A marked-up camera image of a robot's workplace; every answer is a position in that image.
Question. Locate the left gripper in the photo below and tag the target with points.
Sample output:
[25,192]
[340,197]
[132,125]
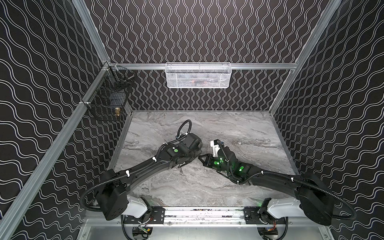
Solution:
[182,162]

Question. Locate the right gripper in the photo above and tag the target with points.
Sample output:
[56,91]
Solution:
[208,160]

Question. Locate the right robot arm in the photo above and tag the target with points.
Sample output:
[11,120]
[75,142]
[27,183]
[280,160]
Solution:
[313,194]

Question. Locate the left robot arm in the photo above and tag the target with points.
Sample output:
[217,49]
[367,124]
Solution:
[113,196]

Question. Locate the white mesh basket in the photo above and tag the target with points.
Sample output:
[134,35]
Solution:
[198,75]

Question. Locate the brass object in basket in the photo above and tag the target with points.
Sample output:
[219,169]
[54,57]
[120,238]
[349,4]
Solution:
[117,112]

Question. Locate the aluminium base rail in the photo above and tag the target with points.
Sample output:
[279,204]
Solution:
[204,217]

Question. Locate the black wire basket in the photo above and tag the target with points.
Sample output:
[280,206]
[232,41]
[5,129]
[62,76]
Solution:
[112,91]

